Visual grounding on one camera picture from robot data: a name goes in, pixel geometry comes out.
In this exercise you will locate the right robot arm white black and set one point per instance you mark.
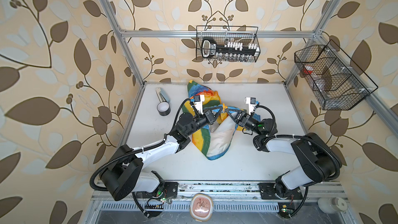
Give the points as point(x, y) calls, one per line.
point(317, 161)

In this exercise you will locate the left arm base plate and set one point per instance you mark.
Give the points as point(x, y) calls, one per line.
point(168, 189)

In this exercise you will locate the back wire basket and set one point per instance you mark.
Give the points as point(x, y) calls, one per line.
point(242, 34)

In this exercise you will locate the wire basket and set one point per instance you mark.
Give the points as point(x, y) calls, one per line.
point(338, 81)
point(242, 34)

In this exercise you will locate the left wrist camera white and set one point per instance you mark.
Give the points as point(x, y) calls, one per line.
point(197, 104)

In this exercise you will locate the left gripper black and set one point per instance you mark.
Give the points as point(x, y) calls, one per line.
point(208, 117)

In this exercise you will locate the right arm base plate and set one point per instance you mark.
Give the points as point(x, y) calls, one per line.
point(270, 191)

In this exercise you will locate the right wire basket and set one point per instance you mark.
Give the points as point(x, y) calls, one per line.
point(338, 81)

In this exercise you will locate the black tape roll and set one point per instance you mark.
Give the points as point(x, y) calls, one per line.
point(163, 108)

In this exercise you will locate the rainbow striped jacket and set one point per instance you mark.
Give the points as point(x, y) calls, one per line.
point(213, 141)

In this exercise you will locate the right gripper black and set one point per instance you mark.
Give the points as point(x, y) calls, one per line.
point(242, 118)

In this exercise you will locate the black socket set rail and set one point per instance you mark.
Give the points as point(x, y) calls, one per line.
point(209, 48)

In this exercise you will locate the pink round timer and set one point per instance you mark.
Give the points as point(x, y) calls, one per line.
point(201, 207)

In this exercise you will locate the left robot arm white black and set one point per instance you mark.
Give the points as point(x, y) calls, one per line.
point(123, 173)

